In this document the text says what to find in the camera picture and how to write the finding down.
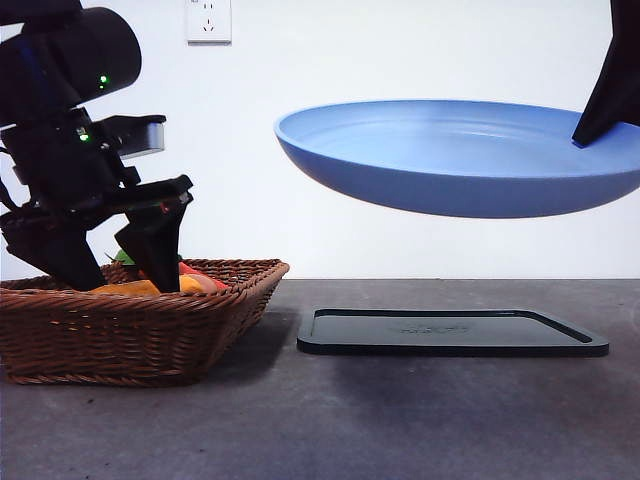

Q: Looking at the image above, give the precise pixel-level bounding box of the yellow orange corn cob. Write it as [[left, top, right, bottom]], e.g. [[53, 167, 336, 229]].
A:
[[89, 276, 204, 297]]

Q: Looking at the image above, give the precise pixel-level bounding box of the blue round plate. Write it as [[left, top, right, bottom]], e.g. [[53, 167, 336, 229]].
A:
[[273, 99, 640, 220]]

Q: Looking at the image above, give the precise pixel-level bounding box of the brown wicker basket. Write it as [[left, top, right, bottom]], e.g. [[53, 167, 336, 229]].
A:
[[0, 258, 292, 387]]

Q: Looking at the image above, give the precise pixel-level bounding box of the orange carrot with green leaves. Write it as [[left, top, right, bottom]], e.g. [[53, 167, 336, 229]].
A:
[[110, 248, 229, 290]]

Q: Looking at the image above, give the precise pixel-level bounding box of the black rectangular tray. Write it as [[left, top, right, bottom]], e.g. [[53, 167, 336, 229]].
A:
[[296, 308, 610, 358]]

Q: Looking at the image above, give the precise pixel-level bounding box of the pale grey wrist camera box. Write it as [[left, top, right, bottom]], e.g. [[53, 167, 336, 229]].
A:
[[97, 114, 167, 162]]

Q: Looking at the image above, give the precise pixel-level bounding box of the white wall socket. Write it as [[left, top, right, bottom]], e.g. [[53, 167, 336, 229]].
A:
[[187, 0, 233, 46]]

